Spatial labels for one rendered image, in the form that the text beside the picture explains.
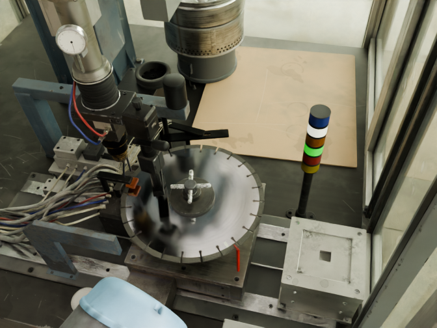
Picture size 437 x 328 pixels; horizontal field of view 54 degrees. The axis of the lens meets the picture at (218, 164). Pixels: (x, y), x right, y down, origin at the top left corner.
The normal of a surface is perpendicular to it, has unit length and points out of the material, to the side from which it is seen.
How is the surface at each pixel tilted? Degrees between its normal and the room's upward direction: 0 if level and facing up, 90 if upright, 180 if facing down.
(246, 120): 0
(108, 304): 12
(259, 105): 0
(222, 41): 90
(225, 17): 90
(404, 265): 90
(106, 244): 90
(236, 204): 0
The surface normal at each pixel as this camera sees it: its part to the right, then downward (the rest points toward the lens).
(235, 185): -0.04, -0.65
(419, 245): -0.24, 0.75
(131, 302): 0.16, -0.58
